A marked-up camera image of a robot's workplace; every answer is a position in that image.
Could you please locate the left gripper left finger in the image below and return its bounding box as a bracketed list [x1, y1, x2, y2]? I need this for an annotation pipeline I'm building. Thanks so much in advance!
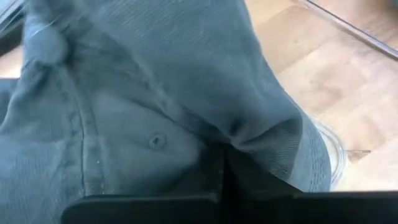
[60, 146, 225, 224]

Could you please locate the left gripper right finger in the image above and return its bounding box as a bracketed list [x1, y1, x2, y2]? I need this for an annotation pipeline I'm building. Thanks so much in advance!
[224, 146, 398, 224]

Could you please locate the grey baseball cap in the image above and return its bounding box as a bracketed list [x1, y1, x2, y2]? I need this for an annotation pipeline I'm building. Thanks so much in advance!
[0, 0, 332, 224]

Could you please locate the clear plastic bin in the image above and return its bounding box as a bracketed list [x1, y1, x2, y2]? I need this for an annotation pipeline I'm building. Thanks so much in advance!
[244, 0, 398, 192]

